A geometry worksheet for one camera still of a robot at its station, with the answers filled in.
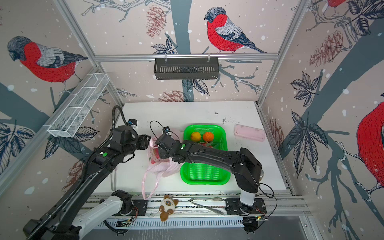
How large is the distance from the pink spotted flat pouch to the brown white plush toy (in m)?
0.58

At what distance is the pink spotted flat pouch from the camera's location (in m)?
1.00

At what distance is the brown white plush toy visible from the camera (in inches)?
28.5
